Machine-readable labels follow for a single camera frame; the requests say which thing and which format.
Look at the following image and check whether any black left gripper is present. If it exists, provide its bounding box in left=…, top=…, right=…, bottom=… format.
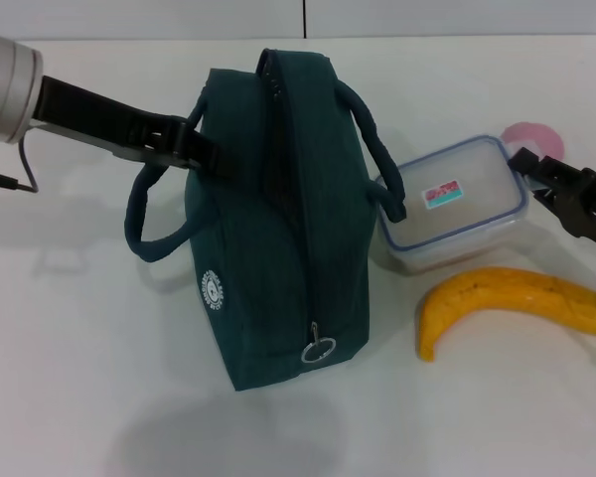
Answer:
left=29, top=74, right=239, bottom=181

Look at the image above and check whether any pink round peach toy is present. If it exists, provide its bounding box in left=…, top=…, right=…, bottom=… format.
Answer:
left=501, top=121, right=566, bottom=163

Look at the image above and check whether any clear plastic container blue seal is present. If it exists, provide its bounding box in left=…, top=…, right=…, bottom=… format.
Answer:
left=375, top=133, right=530, bottom=274

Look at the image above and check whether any yellow banana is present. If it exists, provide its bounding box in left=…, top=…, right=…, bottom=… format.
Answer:
left=415, top=266, right=596, bottom=363

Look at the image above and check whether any dark teal insulated lunch bag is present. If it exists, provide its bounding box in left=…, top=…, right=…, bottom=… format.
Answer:
left=123, top=48, right=408, bottom=394

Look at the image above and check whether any grey left arm cable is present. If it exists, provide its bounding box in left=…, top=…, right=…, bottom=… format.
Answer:
left=0, top=131, right=40, bottom=194

